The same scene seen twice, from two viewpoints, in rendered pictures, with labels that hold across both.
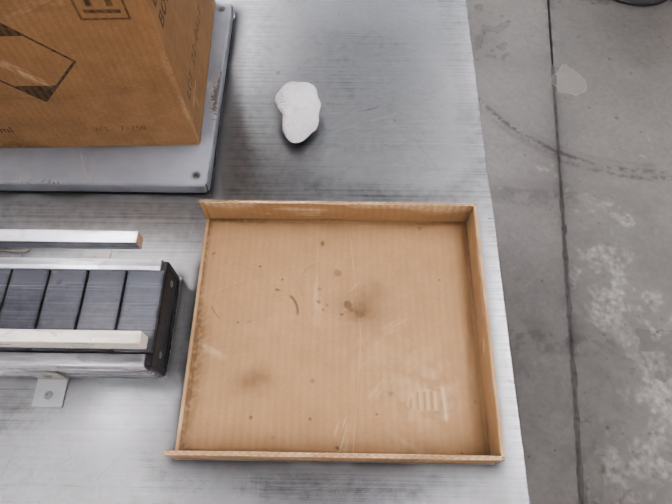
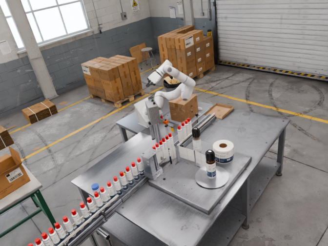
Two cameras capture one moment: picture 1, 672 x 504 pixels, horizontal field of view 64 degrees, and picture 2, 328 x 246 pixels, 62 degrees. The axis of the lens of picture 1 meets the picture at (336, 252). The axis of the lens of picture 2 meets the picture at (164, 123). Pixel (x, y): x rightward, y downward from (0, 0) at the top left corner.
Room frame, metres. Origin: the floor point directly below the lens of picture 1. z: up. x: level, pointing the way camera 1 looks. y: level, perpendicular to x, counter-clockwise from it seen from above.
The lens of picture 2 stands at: (-1.47, 2.79, 2.64)
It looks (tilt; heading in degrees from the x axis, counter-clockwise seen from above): 30 degrees down; 314
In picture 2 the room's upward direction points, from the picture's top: 10 degrees counter-clockwise
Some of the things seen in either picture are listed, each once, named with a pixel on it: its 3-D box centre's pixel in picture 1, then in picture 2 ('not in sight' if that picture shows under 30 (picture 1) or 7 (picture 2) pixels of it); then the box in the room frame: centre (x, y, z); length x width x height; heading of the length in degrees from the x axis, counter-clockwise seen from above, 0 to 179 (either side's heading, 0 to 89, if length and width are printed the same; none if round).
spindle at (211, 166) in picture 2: not in sight; (210, 164); (-0.41, 1.18, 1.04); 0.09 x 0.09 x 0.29
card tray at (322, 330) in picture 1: (335, 322); (218, 110); (0.17, 0.00, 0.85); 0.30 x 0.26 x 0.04; 89
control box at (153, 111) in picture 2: not in sight; (153, 112); (0.27, 1.10, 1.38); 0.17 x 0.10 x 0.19; 144
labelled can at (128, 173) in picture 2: not in sight; (129, 175); (0.20, 1.63, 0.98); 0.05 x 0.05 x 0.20
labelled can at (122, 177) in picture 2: not in sight; (123, 180); (0.20, 1.71, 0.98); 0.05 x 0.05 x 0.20
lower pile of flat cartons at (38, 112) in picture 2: not in sight; (39, 111); (4.63, 0.49, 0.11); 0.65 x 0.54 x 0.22; 80
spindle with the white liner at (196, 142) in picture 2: not in sight; (196, 140); (-0.10, 0.93, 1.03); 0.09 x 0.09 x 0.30
